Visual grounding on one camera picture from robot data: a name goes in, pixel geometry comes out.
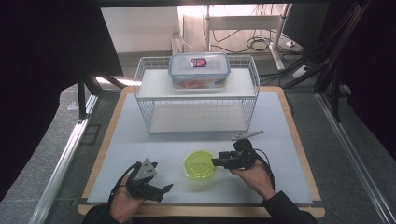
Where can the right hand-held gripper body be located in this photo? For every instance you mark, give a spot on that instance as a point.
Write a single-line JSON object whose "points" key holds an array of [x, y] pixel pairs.
{"points": [[243, 157]]}

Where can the white flat power strip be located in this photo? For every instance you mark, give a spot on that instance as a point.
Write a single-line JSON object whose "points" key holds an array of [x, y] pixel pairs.
{"points": [[300, 71]]}

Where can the dark monitor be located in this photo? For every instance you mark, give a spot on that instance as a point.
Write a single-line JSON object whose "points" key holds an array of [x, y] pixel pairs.
{"points": [[303, 25]]}

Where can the light grey table mat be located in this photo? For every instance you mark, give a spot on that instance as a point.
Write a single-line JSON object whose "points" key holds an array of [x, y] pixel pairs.
{"points": [[155, 146]]}

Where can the white desk frame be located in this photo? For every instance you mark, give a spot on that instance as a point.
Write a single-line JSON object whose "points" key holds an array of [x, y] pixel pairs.
{"points": [[243, 22]]}

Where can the aluminium rail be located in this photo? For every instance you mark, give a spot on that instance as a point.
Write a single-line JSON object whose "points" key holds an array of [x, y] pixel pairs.
{"points": [[355, 155], [62, 161]]}

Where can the white upright power strip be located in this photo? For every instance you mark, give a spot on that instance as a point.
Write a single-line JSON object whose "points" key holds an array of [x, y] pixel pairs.
{"points": [[176, 42]]}

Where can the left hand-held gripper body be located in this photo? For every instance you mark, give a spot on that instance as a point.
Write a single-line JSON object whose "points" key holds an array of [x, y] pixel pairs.
{"points": [[144, 186]]}

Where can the clear plastic food container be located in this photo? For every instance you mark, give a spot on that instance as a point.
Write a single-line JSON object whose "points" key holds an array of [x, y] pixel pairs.
{"points": [[199, 73]]}

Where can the person's right hand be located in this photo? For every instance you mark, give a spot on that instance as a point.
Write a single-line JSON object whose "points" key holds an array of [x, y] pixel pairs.
{"points": [[253, 179]]}

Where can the black curtain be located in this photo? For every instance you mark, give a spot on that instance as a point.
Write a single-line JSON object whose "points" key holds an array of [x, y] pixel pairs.
{"points": [[37, 77], [373, 77]]}

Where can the black metal stand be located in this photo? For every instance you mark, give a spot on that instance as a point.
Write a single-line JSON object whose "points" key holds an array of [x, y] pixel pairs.
{"points": [[81, 96], [336, 81]]}

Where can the green plastic bowl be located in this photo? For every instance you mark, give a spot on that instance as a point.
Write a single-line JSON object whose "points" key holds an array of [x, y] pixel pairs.
{"points": [[197, 166]]}

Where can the person's left hand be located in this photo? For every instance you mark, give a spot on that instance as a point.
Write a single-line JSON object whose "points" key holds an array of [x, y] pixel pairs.
{"points": [[124, 207]]}

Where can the small white adapter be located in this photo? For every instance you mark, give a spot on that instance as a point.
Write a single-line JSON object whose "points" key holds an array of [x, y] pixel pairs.
{"points": [[290, 44]]}

